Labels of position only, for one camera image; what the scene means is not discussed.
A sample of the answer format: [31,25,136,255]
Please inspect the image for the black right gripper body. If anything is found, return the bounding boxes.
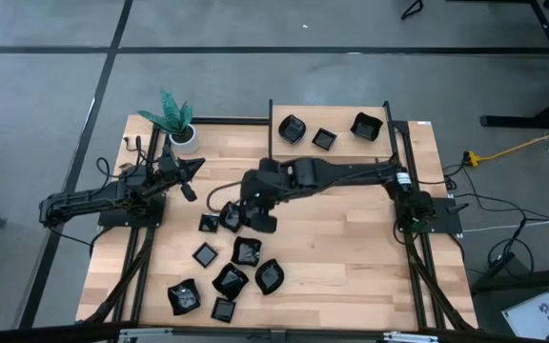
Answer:
[238,166,285,234]

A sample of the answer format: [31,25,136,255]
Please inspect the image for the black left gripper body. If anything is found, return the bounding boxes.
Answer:
[156,146,199,203]

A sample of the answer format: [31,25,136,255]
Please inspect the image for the black wavy square mini plate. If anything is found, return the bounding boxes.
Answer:
[230,235,263,268]
[167,278,202,316]
[211,262,251,302]

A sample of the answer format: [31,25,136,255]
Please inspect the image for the black leaf-shaped mini plate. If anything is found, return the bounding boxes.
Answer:
[254,258,286,296]
[277,113,308,146]
[217,201,247,234]

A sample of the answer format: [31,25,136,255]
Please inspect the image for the small black square mini plate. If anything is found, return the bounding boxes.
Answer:
[311,127,338,152]
[210,296,237,324]
[192,241,219,269]
[197,212,221,234]

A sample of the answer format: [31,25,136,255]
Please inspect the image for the large black square mini plate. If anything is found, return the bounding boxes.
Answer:
[350,111,385,143]

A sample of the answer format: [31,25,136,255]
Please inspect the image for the green plant in white pot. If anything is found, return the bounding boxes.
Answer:
[136,89,200,156]

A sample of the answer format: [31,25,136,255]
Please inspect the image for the black crossbeam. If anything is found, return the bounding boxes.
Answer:
[0,321,549,343]

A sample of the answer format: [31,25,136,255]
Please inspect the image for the yellow black plug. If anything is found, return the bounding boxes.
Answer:
[462,150,484,168]

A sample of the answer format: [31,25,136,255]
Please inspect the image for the white cardboard box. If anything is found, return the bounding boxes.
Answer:
[500,290,549,340]

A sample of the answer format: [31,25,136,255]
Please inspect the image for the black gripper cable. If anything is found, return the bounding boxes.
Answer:
[205,180,245,214]

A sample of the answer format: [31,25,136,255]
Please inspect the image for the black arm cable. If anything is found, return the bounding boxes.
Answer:
[95,135,150,181]

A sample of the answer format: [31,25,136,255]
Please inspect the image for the black table edge rail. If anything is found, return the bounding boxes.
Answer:
[191,115,272,128]

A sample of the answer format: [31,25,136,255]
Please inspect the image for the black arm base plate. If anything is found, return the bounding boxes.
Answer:
[395,195,464,235]
[96,192,167,229]

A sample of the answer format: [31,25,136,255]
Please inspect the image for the wooden shelf riser black frame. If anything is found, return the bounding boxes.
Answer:
[268,98,399,175]

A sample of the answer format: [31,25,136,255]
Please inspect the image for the black table frame rails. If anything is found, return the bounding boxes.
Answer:
[81,124,171,330]
[391,119,476,331]

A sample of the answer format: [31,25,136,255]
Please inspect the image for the silver bracket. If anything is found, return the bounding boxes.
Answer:
[382,332,440,343]
[117,327,175,343]

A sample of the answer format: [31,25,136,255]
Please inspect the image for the black floor cables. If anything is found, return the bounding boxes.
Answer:
[445,164,542,282]

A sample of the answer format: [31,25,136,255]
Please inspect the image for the white floor cable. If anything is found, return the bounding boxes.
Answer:
[462,213,549,234]

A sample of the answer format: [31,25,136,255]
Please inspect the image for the yellow floor cable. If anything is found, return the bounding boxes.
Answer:
[474,121,549,162]

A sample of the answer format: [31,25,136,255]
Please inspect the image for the black desk frame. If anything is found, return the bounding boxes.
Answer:
[479,0,549,130]

